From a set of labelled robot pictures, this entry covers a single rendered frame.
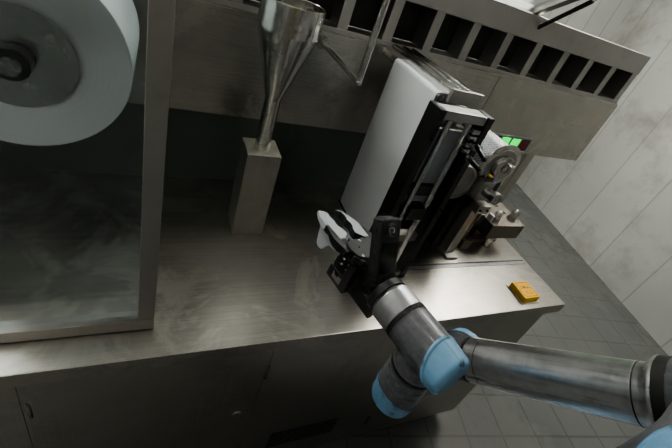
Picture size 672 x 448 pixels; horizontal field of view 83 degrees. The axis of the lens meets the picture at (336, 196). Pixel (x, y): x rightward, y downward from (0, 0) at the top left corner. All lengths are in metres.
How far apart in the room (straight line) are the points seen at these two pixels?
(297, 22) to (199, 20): 0.35
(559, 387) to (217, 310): 0.68
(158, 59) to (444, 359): 0.55
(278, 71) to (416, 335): 0.61
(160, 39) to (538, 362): 0.67
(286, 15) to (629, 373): 0.79
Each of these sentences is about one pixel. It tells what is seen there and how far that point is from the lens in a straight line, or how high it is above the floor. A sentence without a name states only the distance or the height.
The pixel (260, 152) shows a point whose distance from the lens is 1.00.
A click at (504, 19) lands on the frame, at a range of 1.50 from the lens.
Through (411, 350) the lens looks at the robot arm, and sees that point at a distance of 0.61.
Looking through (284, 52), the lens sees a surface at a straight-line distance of 0.87.
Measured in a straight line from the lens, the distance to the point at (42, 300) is 0.88.
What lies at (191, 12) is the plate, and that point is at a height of 1.41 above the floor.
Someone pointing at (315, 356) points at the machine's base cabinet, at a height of 0.76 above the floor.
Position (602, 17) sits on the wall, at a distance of 4.57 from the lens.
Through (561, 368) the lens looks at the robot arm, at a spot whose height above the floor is 1.29.
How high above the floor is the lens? 1.67
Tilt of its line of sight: 33 degrees down
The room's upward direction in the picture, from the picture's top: 21 degrees clockwise
